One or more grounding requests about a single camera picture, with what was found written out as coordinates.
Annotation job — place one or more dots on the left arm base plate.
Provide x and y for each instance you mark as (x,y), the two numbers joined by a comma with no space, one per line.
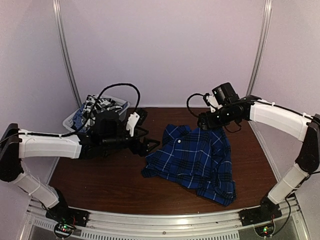
(75,217)

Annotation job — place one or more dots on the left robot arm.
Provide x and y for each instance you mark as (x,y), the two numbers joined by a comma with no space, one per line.
(107,133)

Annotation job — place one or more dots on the aluminium frame post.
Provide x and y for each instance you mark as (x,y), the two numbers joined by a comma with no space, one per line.
(65,52)
(264,30)

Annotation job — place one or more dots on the left aluminium frame post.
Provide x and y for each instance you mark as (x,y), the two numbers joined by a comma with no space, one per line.
(65,52)

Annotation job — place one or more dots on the right circuit board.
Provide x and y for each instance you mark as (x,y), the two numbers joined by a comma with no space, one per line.
(265,230)

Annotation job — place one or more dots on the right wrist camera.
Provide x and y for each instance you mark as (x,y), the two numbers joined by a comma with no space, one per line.
(211,102)

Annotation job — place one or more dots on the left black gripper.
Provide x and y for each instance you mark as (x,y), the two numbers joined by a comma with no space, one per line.
(142,150)

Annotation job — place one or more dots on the blue plaid long sleeve shirt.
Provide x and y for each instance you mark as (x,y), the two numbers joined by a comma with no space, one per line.
(196,159)

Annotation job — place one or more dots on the grey plastic laundry basket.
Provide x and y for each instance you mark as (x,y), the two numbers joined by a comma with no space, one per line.
(67,123)

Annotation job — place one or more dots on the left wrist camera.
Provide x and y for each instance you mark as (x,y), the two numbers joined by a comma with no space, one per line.
(135,119)

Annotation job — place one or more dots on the left circuit board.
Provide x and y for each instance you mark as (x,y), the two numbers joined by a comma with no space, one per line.
(63,230)

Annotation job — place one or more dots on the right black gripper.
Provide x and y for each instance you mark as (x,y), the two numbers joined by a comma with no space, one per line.
(210,122)

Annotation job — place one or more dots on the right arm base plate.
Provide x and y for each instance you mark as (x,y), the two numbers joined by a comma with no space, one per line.
(253,216)

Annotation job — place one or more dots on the black white checked shirt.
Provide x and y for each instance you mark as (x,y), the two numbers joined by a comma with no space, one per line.
(92,107)

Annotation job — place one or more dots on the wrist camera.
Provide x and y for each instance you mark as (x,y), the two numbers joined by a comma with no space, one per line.
(135,119)
(211,102)

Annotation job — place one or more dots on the blue patterned shirt in basket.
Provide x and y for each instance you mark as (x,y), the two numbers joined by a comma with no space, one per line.
(79,117)

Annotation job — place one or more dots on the right aluminium frame post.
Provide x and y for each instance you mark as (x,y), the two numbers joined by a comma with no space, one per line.
(264,30)

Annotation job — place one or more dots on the circuit board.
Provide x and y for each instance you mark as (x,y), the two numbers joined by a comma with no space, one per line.
(265,230)
(63,230)

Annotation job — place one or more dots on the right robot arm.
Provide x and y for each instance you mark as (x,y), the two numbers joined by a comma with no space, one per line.
(226,107)

